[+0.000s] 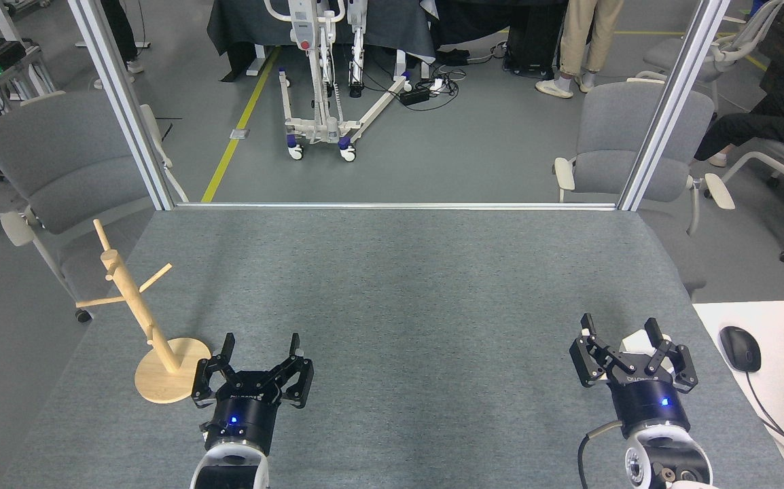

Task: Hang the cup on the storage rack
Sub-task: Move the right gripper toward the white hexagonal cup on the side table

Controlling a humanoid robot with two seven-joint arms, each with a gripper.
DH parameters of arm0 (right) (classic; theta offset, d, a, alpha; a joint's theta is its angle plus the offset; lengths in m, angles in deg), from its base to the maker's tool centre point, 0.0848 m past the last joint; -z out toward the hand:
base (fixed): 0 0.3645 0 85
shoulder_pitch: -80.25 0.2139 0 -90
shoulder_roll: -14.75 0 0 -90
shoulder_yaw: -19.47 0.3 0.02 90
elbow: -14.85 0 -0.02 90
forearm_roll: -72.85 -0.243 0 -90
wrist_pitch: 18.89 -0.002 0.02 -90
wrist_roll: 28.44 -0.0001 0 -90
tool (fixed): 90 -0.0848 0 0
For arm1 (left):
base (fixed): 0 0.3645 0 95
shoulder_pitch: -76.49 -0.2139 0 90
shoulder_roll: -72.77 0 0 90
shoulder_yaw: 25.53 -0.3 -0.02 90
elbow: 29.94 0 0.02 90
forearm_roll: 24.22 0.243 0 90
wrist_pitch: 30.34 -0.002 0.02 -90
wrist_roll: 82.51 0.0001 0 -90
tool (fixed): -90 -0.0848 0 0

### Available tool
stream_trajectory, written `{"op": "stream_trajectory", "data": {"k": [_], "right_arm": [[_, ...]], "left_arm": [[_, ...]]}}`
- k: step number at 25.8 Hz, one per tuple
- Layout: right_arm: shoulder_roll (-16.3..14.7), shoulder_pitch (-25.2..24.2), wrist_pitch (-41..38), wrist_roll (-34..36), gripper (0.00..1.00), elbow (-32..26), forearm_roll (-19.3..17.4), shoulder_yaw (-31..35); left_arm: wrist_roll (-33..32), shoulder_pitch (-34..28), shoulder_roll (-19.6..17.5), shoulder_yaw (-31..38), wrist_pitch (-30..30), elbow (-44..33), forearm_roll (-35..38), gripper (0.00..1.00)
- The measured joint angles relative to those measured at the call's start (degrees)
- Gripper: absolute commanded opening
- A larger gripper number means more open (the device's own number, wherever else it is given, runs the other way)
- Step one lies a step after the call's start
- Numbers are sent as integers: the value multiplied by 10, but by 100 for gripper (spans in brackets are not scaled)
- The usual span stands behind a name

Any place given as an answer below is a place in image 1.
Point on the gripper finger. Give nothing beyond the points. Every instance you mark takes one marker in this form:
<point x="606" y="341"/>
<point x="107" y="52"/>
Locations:
<point x="205" y="384"/>
<point x="681" y="367"/>
<point x="589" y="360"/>
<point x="299" y="380"/>

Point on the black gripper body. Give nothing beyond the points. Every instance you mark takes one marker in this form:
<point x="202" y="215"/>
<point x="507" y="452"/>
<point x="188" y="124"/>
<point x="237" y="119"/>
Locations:
<point x="242" y="407"/>
<point x="647" y="401"/>

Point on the white faceted cup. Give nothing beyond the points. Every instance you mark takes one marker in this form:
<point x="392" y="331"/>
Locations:
<point x="634" y="341"/>

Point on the wooden cup rack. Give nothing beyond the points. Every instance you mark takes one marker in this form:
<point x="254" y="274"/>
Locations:
<point x="168" y="380"/>

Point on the black computer mouse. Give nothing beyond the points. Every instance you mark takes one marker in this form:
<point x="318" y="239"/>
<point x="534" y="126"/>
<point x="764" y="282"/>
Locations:
<point x="740" y="348"/>

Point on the grey upholstered chair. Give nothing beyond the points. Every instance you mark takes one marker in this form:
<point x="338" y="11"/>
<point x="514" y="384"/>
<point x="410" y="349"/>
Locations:
<point x="59" y="156"/>
<point x="630" y="129"/>

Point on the person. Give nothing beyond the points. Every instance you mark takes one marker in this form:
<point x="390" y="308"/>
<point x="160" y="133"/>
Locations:
<point x="752" y="129"/>
<point x="575" y="34"/>
<point x="120" y="27"/>

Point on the silver floor socket plate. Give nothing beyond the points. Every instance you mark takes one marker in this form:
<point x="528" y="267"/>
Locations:
<point x="239" y="134"/>

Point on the black power strip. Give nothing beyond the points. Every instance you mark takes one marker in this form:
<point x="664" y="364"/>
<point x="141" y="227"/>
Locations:
<point x="415" y="96"/>

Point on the black case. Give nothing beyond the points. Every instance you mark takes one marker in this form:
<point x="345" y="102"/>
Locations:
<point x="535" y="41"/>

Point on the white office chair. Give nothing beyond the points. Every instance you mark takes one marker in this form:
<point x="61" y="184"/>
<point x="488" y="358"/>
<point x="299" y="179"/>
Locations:
<point x="738" y="41"/>

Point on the white stand on wheels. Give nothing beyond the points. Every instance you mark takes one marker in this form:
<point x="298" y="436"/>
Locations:
<point x="299" y="27"/>

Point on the dark cloth covered table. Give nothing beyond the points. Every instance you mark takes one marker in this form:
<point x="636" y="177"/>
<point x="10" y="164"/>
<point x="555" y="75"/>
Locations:
<point x="392" y="20"/>

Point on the silver aluminium rail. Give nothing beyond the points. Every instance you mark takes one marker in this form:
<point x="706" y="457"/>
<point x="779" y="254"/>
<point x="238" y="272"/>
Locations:
<point x="392" y="206"/>

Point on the silver aluminium post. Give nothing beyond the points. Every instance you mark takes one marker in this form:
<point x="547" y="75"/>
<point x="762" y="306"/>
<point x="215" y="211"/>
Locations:
<point x="120" y="88"/>
<point x="677" y="88"/>

